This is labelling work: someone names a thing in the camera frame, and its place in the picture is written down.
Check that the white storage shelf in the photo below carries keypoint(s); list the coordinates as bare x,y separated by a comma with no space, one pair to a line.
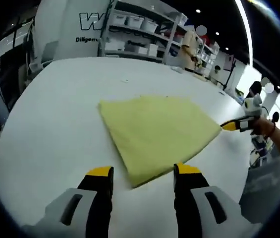
172,37

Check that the small white cloth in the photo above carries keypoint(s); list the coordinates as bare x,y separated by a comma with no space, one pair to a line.
176,69

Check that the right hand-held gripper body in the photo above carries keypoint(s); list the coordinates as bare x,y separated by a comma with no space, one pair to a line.
255,110

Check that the large white box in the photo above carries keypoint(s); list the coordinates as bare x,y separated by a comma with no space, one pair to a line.
115,45

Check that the white chair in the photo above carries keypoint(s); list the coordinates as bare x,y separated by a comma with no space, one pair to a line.
50,51

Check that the grey mesh chair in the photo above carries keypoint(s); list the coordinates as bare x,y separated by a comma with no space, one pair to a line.
261,188

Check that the small white box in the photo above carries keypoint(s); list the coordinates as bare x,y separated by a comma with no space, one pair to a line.
153,50

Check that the wall poster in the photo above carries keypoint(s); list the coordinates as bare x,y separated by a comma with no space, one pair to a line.
229,63

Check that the flat white box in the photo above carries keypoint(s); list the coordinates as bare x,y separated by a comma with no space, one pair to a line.
136,50

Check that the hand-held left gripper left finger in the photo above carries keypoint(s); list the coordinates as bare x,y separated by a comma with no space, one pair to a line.
97,203

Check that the person's right hand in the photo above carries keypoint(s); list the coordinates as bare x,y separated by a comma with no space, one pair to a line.
263,127

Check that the black tripod stand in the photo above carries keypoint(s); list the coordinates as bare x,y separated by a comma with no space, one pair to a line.
230,77

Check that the white storage bin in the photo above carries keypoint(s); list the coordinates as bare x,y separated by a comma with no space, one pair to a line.
135,21
149,24
119,19

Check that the yellow black blue garment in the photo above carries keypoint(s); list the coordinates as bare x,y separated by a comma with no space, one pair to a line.
154,134

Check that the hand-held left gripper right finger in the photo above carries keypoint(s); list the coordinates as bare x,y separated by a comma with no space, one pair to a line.
189,203

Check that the curved ceiling light strip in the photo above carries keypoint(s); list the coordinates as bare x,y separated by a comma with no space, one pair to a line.
248,27

